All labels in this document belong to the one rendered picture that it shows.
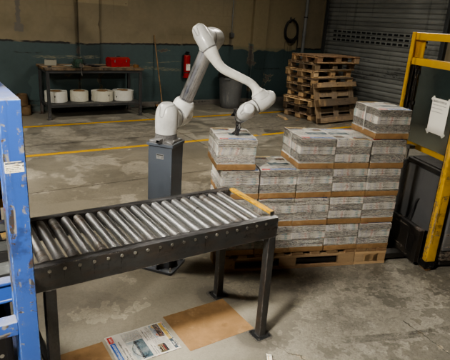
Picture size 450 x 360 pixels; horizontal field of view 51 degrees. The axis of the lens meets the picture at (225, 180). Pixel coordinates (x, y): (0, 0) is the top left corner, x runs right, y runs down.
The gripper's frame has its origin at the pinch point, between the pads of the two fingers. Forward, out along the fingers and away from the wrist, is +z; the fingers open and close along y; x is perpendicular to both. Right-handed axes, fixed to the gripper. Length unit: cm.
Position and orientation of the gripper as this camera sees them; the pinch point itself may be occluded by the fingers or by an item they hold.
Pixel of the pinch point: (233, 123)
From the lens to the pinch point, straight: 343.2
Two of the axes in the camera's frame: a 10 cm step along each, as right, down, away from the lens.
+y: 0.5, 9.9, -1.3
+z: -2.3, 1.4, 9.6
